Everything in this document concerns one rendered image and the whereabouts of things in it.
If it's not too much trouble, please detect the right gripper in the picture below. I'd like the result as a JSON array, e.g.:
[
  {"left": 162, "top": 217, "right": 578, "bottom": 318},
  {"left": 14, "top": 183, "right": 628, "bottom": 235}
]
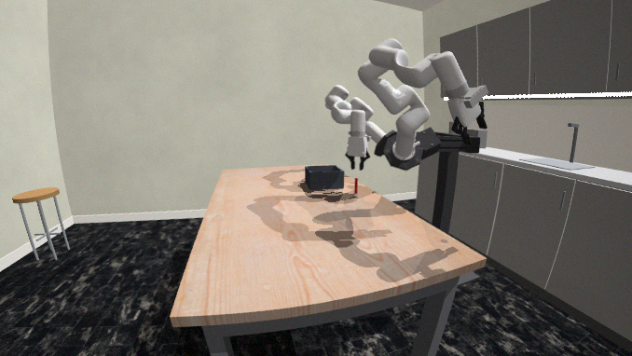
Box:
[{"left": 345, "top": 136, "right": 370, "bottom": 171}]

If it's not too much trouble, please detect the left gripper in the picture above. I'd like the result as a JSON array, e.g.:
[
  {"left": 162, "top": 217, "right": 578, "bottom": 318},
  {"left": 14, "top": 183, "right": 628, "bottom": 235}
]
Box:
[{"left": 447, "top": 97, "right": 487, "bottom": 144}]

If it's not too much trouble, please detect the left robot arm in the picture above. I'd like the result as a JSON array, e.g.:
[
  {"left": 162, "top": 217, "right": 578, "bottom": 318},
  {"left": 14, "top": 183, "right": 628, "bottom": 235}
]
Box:
[{"left": 358, "top": 39, "right": 488, "bottom": 160}]

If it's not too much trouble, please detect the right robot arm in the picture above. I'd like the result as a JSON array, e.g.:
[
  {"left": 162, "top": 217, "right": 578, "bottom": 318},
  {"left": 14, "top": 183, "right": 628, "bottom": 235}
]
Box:
[{"left": 325, "top": 85, "right": 387, "bottom": 144}]

